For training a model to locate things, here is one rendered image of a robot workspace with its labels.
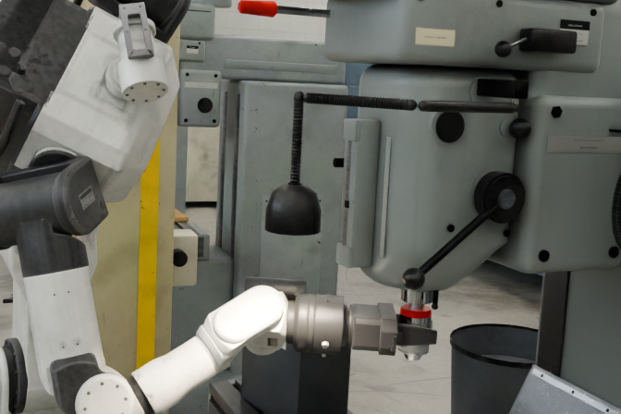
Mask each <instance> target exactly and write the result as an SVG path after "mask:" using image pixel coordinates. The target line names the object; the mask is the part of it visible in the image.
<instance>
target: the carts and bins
mask: <svg viewBox="0 0 621 414"><path fill-rule="evenodd" d="M538 331H539V330H538V329H533V328H529V327H524V326H518V325H511V324H500V323H481V324H472V325H466V326H462V327H458V328H457V329H456V330H454V331H452V333H451V334H450V338H451V339H450V345H451V414H509V412H510V410H511V408H512V407H513V405H514V403H515V400H516V398H517V396H518V393H519V391H520V389H521V387H522V385H523V384H524V382H525V380H526V378H527V376H528V374H529V372H530V369H531V367H532V365H533V364H534V365H535V362H536V351H537V341H538Z"/></svg>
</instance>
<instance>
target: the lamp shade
mask: <svg viewBox="0 0 621 414"><path fill-rule="evenodd" d="M321 215H322V210H321V207H320V203H319V200H318V196H317V193H316V192H315V191H313V190H312V189H311V188H310V187H308V186H307V185H303V184H302V183H300V182H299V183H298V184H294V183H290V182H288V184H283V185H281V186H280V187H278V188H277V189H275V190H273V191H272V194H271V197H270V199H269V201H268V204H267V206H266V211H265V230H266V231H268V232H271V233H275V234H279V235H288V236H309V235H315V234H319V233H320V232H321Z"/></svg>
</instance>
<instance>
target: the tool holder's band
mask: <svg viewBox="0 0 621 414"><path fill-rule="evenodd" d="M400 313H401V314H402V315H404V316H406V317H409V318H416V319H424V318H429V317H431V316H432V309H431V308H430V307H428V306H425V305H424V308H423V309H422V310H413V309H411V308H410V307H409V306H408V304H405V305H402V306H401V307H400Z"/></svg>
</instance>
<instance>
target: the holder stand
mask: <svg viewBox="0 0 621 414"><path fill-rule="evenodd" d="M350 355H351V347H347V343H346V344H345V346H344V347H341V354H340V355H334V354H326V357H322V354H320V353H313V352H312V353H307V352H297V351H296V350H295V349H294V348H293V344H286V343H284V345H283V346H282V347H281V348H280V349H279V350H276V351H275V352H274V353H272V354H269V355H257V354H254V353H252V352H250V351H249V350H248V349H247V348H246V346H244V347H243V354H242V376H241V396H242V397H243V398H245V399H246V400H247V401H249V402H250V403H251V404H252V405H253V406H255V407H256V408H258V409H259V410H261V411H262V412H263V413H265V414H347V402H348V387H349V371H350Z"/></svg>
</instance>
